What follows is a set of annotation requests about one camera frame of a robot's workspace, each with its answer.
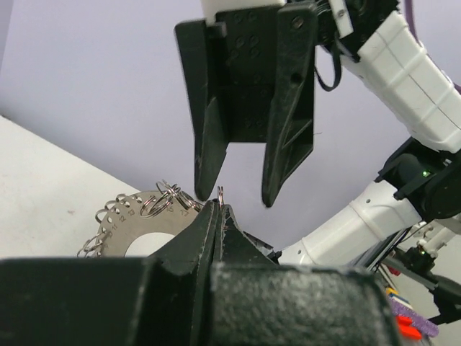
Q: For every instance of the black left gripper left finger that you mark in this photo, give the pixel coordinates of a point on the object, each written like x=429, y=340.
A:
x=176, y=309

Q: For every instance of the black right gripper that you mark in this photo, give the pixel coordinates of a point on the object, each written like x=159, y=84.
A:
x=263, y=69

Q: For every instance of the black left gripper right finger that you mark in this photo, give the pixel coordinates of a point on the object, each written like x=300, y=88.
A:
x=246, y=308

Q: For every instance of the metal disc with key rings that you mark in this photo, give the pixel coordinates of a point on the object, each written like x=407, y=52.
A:
x=143, y=223

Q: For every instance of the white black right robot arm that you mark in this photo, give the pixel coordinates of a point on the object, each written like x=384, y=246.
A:
x=349, y=74

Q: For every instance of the purple glitter foam roll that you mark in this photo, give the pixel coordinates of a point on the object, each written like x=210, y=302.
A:
x=426, y=327

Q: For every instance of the red plastic block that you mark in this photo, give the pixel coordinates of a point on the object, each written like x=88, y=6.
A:
x=406, y=328

